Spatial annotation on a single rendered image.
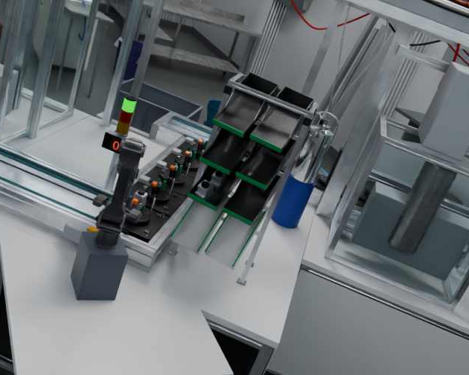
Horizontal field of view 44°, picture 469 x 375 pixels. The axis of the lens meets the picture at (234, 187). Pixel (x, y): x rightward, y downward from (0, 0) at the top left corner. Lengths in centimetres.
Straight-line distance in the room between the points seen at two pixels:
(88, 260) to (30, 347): 34
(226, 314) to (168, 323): 26
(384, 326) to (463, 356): 40
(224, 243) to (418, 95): 454
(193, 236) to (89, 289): 50
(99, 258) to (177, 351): 41
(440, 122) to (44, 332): 192
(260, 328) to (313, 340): 86
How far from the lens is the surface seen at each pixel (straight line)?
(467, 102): 286
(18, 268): 226
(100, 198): 229
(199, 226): 241
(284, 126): 227
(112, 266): 210
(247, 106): 230
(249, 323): 233
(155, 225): 250
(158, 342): 209
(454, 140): 290
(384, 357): 319
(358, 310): 305
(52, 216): 247
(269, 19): 905
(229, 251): 238
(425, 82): 662
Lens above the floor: 219
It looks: 23 degrees down
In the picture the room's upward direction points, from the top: 20 degrees clockwise
